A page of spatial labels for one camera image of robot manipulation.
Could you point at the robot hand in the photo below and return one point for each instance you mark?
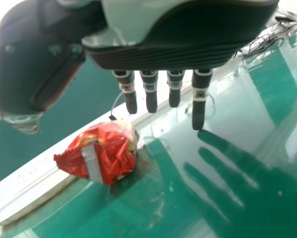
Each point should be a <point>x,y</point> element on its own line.
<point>188,37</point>

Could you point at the white table rail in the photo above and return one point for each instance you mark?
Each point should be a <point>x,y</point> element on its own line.
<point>34,171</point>

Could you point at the red biscuit packet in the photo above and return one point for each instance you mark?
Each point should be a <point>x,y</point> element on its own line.
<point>106,153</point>

